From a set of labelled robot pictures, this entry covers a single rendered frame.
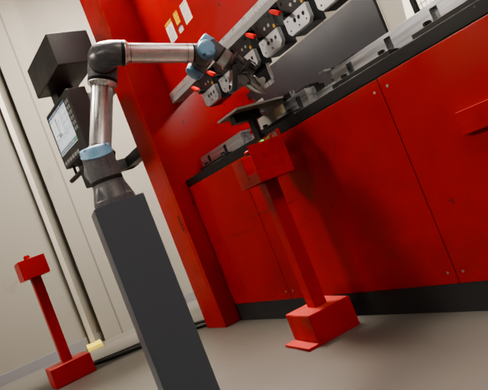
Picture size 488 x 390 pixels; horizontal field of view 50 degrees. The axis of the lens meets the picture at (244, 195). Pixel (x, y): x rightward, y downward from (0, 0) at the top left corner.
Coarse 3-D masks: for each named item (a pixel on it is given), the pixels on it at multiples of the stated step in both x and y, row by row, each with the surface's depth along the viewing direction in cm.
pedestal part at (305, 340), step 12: (336, 300) 205; (348, 300) 205; (300, 312) 210; (312, 312) 202; (324, 312) 200; (336, 312) 202; (348, 312) 204; (300, 324) 206; (312, 324) 197; (324, 324) 199; (336, 324) 201; (348, 324) 203; (300, 336) 210; (312, 336) 200; (324, 336) 198; (336, 336) 200; (300, 348) 201; (312, 348) 196
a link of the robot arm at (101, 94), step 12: (96, 72) 202; (108, 72) 202; (96, 84) 204; (108, 84) 205; (96, 96) 203; (108, 96) 205; (96, 108) 202; (108, 108) 204; (96, 120) 202; (108, 120) 204; (96, 132) 201; (108, 132) 203; (96, 144) 200
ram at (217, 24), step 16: (144, 0) 303; (160, 0) 289; (176, 0) 276; (192, 0) 264; (208, 0) 253; (224, 0) 243; (240, 0) 234; (256, 0) 225; (272, 0) 218; (144, 16) 309; (160, 16) 294; (208, 16) 257; (224, 16) 247; (240, 16) 237; (256, 16) 229; (160, 32) 299; (176, 32) 286; (192, 32) 273; (208, 32) 261; (224, 32) 251; (240, 32) 241; (160, 64) 310; (176, 64) 296; (176, 80) 301; (192, 80) 287; (176, 96) 307
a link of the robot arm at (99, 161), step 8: (104, 144) 187; (80, 152) 187; (88, 152) 185; (96, 152) 184; (104, 152) 186; (112, 152) 189; (88, 160) 185; (96, 160) 184; (104, 160) 185; (112, 160) 187; (88, 168) 185; (96, 168) 184; (104, 168) 184; (112, 168) 186; (88, 176) 187; (96, 176) 184; (104, 176) 184
